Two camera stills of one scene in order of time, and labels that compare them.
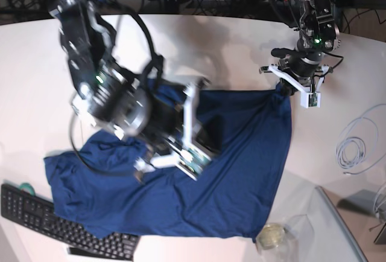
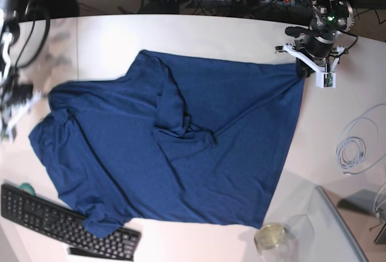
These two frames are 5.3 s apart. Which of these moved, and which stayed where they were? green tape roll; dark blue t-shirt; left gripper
Moved: dark blue t-shirt; left gripper
Stayed: green tape roll
